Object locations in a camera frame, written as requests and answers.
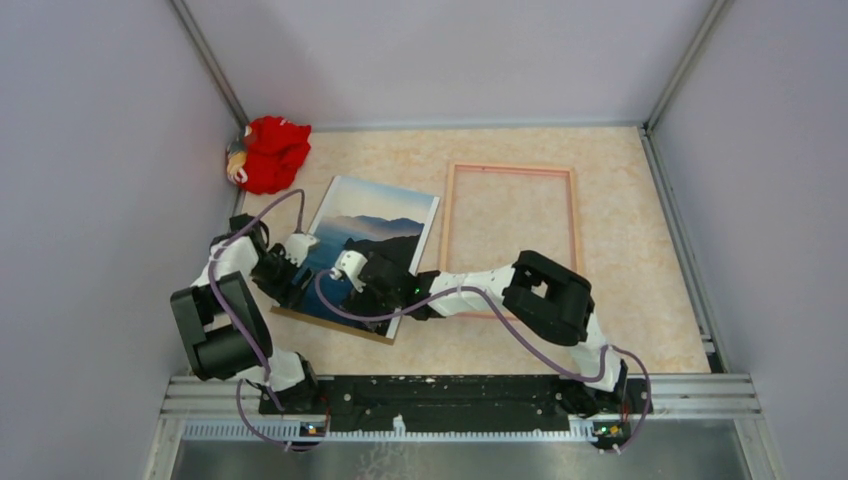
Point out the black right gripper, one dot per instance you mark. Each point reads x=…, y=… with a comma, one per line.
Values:
x=357, y=302

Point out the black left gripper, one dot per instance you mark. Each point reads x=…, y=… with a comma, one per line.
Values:
x=285, y=292

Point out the seascape photo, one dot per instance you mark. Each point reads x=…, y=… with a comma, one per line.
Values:
x=364, y=216

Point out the pink wooden picture frame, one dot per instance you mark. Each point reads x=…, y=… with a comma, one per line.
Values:
x=492, y=212

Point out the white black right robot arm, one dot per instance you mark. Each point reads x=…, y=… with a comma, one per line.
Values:
x=552, y=301

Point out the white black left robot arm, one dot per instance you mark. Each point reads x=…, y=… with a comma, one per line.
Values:
x=222, y=330

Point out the red crumpled cloth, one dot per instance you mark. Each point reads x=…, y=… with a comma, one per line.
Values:
x=267, y=154

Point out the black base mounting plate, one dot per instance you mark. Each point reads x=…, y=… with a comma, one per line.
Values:
x=460, y=404

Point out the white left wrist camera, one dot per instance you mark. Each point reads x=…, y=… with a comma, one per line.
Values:
x=298, y=246

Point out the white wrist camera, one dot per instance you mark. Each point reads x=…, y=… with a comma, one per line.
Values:
x=298, y=246
x=349, y=264

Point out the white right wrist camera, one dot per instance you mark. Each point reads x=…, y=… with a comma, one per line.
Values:
x=349, y=264

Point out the aluminium front rail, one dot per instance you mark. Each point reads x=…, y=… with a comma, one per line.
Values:
x=226, y=410

